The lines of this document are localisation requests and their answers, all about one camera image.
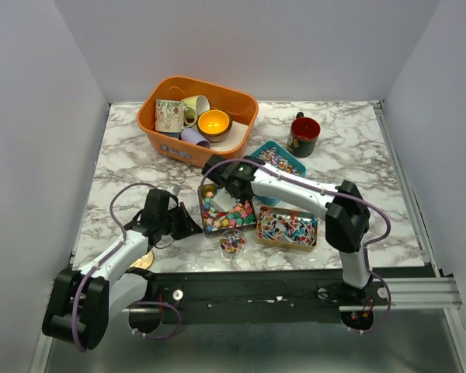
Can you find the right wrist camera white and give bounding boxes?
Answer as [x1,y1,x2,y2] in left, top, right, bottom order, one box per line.
[210,188,239,212]

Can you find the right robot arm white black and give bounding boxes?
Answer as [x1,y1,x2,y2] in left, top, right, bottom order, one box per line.
[202,155,371,305]

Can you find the clear glass bowl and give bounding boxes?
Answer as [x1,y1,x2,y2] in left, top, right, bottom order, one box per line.
[220,228,246,260]

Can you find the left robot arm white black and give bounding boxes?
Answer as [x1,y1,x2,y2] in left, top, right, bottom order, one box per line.
[42,189,203,351]

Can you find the yellow inside dark cup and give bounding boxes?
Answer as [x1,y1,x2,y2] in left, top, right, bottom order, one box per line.
[196,109,232,143]

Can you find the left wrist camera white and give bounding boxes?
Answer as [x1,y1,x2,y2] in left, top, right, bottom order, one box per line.
[169,185,181,195]

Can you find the illustrated white mug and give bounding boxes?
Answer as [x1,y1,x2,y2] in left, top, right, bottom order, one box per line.
[155,99,184,133]

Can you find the lavender cup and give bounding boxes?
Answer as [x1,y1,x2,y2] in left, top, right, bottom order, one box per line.
[180,128,210,148]

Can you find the teal tin swirl lollipops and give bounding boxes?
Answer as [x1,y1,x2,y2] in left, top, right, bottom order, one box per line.
[252,140,307,206]

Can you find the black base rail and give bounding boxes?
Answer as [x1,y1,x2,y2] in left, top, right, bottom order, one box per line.
[123,267,426,326]

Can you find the black red skull mug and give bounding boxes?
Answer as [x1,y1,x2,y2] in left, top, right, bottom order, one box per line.
[287,112,322,158]

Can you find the gold tin star candies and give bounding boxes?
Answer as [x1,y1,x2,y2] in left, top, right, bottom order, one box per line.
[197,183,257,238]

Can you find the gold round lid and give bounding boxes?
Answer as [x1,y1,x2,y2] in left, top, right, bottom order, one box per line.
[130,251,155,270]

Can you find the gold tin round lollipops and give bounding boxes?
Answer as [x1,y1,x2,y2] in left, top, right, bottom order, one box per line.
[256,206,318,252]

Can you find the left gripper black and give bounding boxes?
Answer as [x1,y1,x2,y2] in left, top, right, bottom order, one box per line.
[158,201,203,240]

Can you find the right aluminium frame rail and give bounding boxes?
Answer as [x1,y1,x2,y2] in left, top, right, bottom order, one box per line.
[387,277,463,310]

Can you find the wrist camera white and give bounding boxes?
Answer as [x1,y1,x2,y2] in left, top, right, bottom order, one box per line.
[210,188,239,212]
[169,185,181,195]

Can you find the pale green mug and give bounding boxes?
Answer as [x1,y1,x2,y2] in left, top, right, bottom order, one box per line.
[182,95,210,127]

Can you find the orange plastic bin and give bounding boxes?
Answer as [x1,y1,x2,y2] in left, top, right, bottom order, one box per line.
[137,75,259,167]

